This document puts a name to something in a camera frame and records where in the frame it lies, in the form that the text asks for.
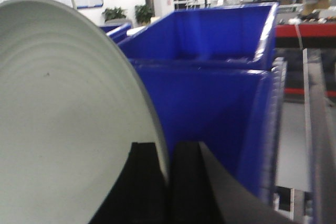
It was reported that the green plate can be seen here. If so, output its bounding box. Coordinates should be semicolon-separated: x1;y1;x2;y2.
1;0;169;223

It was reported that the blue plastic bin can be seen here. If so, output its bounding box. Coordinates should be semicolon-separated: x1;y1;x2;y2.
99;23;132;44
118;2;278;70
131;59;286;204

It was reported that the potted plant right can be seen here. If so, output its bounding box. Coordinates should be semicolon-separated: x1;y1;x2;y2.
134;5;154;25

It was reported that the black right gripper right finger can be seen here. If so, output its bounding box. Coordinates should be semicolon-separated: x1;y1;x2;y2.
169;142;292;223

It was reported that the blue plastic bin middle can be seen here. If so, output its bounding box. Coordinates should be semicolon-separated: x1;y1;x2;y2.
131;59;286;204

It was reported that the potted plant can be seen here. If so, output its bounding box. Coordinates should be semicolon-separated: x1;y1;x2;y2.
102;7;127;22
134;5;154;25

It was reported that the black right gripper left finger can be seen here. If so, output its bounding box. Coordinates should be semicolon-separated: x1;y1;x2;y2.
90;142;167;223

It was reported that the stainless steel shelf rack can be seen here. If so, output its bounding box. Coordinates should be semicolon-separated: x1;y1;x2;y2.
276;48;335;223

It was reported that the blue plastic bin right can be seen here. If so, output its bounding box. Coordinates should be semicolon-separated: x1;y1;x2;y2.
118;2;278;70

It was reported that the potted plant left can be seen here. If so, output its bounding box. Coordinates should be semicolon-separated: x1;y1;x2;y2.
102;7;127;22

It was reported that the blue plastic bin left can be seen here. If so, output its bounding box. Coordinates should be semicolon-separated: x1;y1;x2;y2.
99;23;132;44

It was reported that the red workbench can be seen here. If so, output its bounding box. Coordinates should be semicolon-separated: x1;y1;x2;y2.
275;23;335;101

